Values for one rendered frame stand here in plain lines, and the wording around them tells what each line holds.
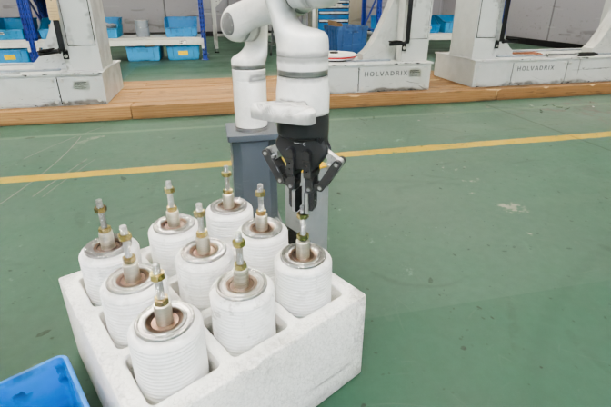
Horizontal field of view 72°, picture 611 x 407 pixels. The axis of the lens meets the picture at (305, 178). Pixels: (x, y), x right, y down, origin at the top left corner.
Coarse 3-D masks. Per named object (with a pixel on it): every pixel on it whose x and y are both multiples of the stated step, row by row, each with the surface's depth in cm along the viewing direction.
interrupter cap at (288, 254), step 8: (288, 248) 70; (312, 248) 70; (320, 248) 70; (280, 256) 68; (288, 256) 68; (312, 256) 69; (320, 256) 68; (288, 264) 66; (296, 264) 66; (304, 264) 66; (312, 264) 66
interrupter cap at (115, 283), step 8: (144, 264) 66; (120, 272) 64; (144, 272) 64; (112, 280) 62; (120, 280) 63; (144, 280) 62; (112, 288) 61; (120, 288) 60; (128, 288) 60; (136, 288) 61; (144, 288) 60
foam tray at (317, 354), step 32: (64, 288) 72; (352, 288) 72; (96, 320) 65; (288, 320) 65; (320, 320) 65; (352, 320) 70; (96, 352) 59; (128, 352) 59; (224, 352) 59; (256, 352) 59; (288, 352) 61; (320, 352) 67; (352, 352) 73; (96, 384) 69; (128, 384) 54; (192, 384) 54; (224, 384) 54; (256, 384) 59; (288, 384) 64; (320, 384) 70
